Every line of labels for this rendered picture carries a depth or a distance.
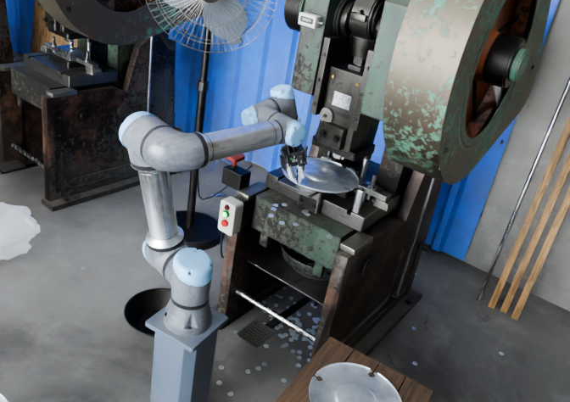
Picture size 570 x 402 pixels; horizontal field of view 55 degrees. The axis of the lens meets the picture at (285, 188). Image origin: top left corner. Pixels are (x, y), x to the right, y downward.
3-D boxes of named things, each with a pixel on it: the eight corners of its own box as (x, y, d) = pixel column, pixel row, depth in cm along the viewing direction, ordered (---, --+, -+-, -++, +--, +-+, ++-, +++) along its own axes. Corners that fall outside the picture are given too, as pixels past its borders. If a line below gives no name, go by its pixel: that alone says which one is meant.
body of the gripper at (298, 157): (286, 171, 183) (280, 139, 178) (282, 160, 191) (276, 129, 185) (308, 166, 184) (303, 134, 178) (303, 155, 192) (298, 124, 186)
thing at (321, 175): (266, 167, 203) (266, 165, 202) (316, 153, 223) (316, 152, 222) (324, 200, 186) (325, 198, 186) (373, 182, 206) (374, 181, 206)
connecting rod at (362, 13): (355, 97, 189) (378, -6, 174) (326, 86, 195) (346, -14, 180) (382, 88, 205) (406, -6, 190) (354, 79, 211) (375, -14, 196)
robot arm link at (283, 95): (262, 90, 175) (282, 80, 179) (268, 121, 181) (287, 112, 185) (277, 94, 169) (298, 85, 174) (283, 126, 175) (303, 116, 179)
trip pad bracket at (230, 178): (236, 217, 218) (242, 173, 210) (218, 207, 223) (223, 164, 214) (245, 212, 223) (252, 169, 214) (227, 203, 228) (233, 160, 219)
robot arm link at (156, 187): (166, 290, 168) (138, 135, 137) (142, 265, 177) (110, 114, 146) (199, 272, 174) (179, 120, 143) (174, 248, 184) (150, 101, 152)
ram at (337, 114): (343, 155, 196) (361, 75, 183) (309, 141, 203) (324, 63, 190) (366, 145, 209) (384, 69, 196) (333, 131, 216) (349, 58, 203)
